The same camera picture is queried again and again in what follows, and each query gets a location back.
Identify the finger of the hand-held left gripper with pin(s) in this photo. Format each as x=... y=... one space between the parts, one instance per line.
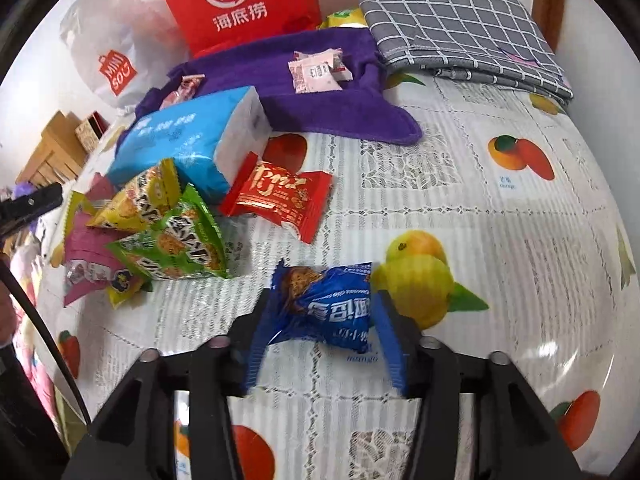
x=30 y=205

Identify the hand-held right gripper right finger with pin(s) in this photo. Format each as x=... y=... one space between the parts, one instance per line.
x=392 y=355

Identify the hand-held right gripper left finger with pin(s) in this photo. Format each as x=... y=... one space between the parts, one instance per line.
x=250 y=355

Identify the large pink snack packet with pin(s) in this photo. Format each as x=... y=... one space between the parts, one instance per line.
x=87 y=260

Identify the blue cookie packet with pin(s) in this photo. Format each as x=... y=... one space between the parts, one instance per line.
x=320 y=305

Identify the yellow triangular snack packet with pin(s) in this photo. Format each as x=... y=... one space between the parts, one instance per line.
x=140 y=200

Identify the green triangular snack packet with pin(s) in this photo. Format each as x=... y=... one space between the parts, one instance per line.
x=180 y=240

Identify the red snack packet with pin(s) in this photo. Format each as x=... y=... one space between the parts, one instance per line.
x=275 y=195

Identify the small brown pink packet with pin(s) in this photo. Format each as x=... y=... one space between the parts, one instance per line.
x=182 y=87

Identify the small white pink sachet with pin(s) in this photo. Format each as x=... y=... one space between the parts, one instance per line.
x=315 y=79
x=339 y=62

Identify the wooden headboard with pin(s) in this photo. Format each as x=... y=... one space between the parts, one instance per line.
x=55 y=147

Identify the patterned book box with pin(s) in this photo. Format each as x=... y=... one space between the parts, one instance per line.
x=90 y=132

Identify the blue tissue pack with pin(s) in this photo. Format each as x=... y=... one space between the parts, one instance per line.
x=175 y=140

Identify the fruit printed table cover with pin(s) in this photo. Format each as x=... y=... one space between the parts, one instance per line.
x=500 y=210

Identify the white plastic shopping bag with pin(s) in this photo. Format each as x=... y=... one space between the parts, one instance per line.
x=100 y=35

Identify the purple towel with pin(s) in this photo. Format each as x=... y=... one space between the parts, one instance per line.
x=310 y=110

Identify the red paper bag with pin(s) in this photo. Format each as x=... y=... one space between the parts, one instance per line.
x=240 y=0

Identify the grey checked folded cloth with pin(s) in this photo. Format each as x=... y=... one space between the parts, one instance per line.
x=450 y=30

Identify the yellow snack bag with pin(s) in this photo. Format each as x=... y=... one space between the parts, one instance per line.
x=345 y=17

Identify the brown wooden door frame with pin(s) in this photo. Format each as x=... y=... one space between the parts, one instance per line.
x=550 y=0

